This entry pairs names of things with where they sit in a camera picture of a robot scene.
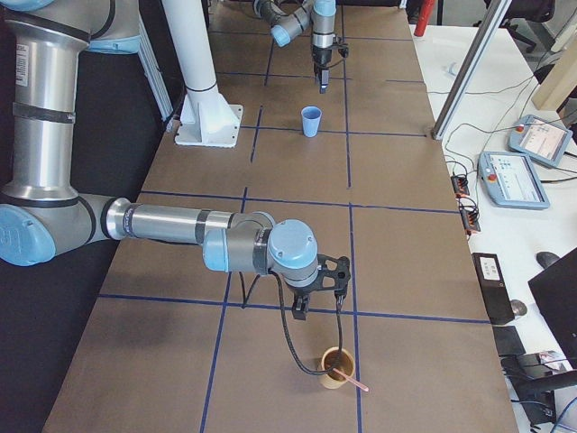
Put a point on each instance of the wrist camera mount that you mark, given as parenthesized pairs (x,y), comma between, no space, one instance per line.
(341,46)
(333,274)

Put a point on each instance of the orange black connector far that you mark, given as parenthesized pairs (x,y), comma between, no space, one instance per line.
(460,185)

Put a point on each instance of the black box with label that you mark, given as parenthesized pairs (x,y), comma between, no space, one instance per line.
(493,288)

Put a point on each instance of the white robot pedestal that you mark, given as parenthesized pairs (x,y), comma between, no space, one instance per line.
(206,118)

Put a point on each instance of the orange black connector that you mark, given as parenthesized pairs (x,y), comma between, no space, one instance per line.
(469,212)
(460,185)

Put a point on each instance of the teach pendant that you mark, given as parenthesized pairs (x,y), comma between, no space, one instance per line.
(510,180)
(543,141)

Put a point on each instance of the aluminium frame post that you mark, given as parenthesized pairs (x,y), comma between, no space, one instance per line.
(489,25)

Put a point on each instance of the red cylinder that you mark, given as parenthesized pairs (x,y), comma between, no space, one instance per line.
(425,10)

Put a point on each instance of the black monitor corner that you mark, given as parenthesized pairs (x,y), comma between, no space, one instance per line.
(554,290)

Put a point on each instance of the black computer mouse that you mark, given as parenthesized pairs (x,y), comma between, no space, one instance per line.
(546,259)

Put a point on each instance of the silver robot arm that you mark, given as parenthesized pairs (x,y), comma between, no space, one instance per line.
(116,137)
(286,27)

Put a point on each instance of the blue ribbed plastic cup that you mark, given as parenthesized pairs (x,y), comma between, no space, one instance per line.
(311,118)

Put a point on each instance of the orange black connector near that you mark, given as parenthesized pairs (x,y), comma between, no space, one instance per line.
(469,212)

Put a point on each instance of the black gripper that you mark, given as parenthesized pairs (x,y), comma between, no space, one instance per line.
(300,301)
(322,56)

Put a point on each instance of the far teach pendant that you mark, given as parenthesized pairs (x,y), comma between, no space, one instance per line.
(543,141)

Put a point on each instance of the near teach pendant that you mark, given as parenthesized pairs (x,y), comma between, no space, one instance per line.
(510,180)

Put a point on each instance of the tan ceramic cup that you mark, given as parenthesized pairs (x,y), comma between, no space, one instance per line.
(336,361)

